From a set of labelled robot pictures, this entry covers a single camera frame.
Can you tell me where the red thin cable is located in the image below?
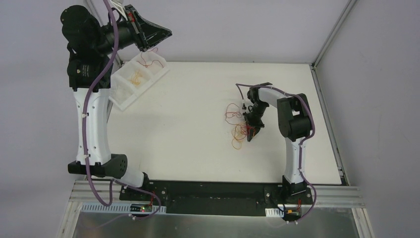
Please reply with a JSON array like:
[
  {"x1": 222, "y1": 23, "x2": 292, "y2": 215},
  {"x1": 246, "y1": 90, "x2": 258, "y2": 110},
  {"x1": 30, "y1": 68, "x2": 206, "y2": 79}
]
[
  {"x1": 224, "y1": 103, "x2": 255, "y2": 137},
  {"x1": 136, "y1": 47, "x2": 165, "y2": 69}
]

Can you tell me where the orange thin cable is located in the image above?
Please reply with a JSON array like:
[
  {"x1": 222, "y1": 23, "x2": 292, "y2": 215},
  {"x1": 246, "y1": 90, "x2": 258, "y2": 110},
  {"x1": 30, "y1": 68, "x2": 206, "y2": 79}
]
[{"x1": 129, "y1": 69, "x2": 147, "y2": 87}]

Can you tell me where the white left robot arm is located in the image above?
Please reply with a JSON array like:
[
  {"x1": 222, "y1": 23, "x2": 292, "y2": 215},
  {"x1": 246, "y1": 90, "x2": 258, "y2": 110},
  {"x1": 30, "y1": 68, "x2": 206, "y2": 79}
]
[{"x1": 60, "y1": 5, "x2": 172, "y2": 201}]

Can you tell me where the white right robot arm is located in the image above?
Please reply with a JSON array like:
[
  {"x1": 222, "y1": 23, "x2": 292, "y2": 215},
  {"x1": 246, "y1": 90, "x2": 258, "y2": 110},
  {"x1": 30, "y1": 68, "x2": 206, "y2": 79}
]
[{"x1": 243, "y1": 82, "x2": 315, "y2": 203}]

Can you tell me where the white divided plastic tray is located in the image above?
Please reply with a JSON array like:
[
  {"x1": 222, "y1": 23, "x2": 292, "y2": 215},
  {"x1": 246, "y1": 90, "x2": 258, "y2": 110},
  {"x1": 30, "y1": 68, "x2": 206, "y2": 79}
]
[{"x1": 109, "y1": 47, "x2": 169, "y2": 111}]

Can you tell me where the right controller board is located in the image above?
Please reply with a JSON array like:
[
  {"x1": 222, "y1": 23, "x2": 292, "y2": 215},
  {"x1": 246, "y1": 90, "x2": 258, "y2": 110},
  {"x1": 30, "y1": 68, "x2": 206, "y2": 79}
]
[{"x1": 283, "y1": 209, "x2": 301, "y2": 221}]

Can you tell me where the controller board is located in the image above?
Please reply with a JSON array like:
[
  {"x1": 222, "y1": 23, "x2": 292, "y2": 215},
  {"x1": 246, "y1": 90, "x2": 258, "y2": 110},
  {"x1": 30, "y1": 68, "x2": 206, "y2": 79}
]
[
  {"x1": 283, "y1": 209, "x2": 301, "y2": 221},
  {"x1": 130, "y1": 204, "x2": 153, "y2": 213}
]

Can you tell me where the left controller board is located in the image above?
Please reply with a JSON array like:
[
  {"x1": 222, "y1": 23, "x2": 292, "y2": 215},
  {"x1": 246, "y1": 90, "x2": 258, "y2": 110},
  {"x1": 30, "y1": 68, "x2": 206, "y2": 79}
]
[{"x1": 130, "y1": 204, "x2": 153, "y2": 213}]

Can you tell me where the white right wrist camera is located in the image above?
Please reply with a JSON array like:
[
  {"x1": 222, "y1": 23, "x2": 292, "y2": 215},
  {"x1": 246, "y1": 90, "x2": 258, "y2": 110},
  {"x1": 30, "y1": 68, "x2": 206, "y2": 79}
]
[{"x1": 240, "y1": 103, "x2": 247, "y2": 114}]

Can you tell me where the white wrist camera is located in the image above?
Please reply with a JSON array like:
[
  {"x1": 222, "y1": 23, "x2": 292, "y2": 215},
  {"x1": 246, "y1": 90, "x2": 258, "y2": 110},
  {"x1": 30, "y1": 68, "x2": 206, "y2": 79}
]
[
  {"x1": 240, "y1": 103, "x2": 247, "y2": 114},
  {"x1": 110, "y1": 0, "x2": 125, "y2": 15}
]

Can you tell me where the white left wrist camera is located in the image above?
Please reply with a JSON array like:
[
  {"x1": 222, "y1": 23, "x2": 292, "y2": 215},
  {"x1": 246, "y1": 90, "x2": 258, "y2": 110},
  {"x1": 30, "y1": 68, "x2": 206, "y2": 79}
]
[{"x1": 110, "y1": 0, "x2": 125, "y2": 15}]

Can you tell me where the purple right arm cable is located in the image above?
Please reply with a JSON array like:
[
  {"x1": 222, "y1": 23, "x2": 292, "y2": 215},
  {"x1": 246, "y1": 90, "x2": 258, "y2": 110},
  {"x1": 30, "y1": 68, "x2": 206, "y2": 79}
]
[{"x1": 235, "y1": 82, "x2": 317, "y2": 227}]

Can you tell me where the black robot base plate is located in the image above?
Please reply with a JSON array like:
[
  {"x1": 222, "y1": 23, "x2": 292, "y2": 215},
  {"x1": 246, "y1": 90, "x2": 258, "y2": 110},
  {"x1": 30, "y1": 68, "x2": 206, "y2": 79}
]
[{"x1": 119, "y1": 180, "x2": 313, "y2": 217}]

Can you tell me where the aluminium frame rail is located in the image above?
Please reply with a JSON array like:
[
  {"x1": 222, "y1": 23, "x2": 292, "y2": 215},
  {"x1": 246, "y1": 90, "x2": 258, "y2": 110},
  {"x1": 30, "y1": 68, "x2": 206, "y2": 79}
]
[{"x1": 58, "y1": 179, "x2": 374, "y2": 238}]

